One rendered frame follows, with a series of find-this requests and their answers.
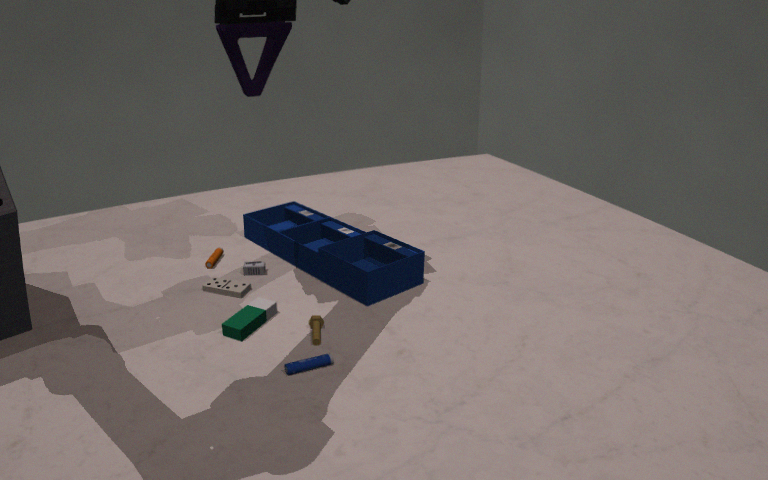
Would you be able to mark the dark blue rack of bins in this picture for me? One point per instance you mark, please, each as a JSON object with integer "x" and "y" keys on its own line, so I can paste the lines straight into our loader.
{"x": 366, "y": 266}

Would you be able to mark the white domino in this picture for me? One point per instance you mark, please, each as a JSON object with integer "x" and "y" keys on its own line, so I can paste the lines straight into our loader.
{"x": 226, "y": 287}

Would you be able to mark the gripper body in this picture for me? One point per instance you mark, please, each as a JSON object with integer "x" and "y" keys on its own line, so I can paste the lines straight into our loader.
{"x": 276, "y": 11}

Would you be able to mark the dark blue cylinder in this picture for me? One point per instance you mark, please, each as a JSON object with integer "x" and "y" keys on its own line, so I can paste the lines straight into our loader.
{"x": 308, "y": 364}

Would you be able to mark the orange cylinder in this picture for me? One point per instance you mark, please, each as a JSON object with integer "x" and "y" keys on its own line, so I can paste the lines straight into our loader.
{"x": 214, "y": 257}

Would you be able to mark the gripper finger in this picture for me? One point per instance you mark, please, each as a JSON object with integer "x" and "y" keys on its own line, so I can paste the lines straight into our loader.
{"x": 265, "y": 49}
{"x": 279, "y": 32}

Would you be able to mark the brass hex bolt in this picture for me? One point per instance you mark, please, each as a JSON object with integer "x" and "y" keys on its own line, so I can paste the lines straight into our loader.
{"x": 316, "y": 322}

